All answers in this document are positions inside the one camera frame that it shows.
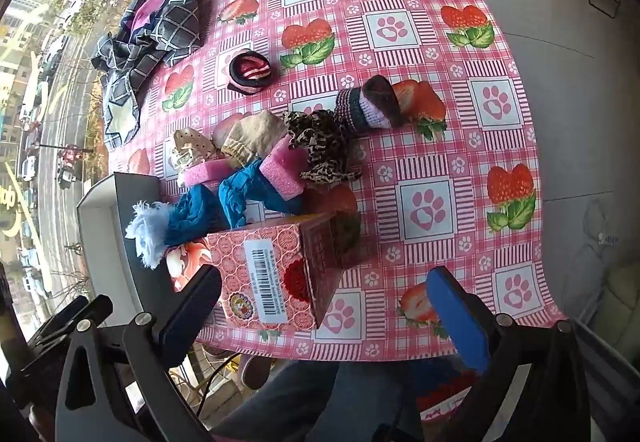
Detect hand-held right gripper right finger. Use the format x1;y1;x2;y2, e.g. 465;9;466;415
425;266;593;442

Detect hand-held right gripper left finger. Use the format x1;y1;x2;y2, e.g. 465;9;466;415
54;266;223;442

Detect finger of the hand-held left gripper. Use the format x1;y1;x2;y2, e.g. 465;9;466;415
75;295;115;329
36;295;92;342

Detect light blue fluffy cloth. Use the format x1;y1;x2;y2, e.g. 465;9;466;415
125;201;173;269

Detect grey cardboard box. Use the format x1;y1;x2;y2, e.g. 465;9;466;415
76;172;201;323

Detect pink foam sheet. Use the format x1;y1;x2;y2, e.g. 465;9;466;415
260;137;308;203
179;159;233;187

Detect white polka dot scrunchie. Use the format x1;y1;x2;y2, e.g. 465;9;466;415
170;128;221;173

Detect leopard print scrunchie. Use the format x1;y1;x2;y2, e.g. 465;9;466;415
282;110;363;185

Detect brown purple knit sock roll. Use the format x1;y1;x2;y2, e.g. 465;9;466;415
334;76;401;133

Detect red patterned tissue box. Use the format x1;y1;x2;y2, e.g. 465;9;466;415
167;212;361;330

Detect blue crumpled cloth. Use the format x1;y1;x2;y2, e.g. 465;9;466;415
165;187;231;248
217;159;306;228

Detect person's jeans legs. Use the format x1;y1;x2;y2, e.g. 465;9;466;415
235;357;481;442

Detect beige sock roll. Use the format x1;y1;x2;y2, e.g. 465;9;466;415
212;115;288;168

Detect pink black sock roll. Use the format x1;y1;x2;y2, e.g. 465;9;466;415
227;50;273;96

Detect pink strawberry tablecloth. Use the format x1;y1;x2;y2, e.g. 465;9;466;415
102;0;568;363

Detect dark blue plaid cloth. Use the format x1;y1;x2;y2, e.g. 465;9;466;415
91;0;211;148

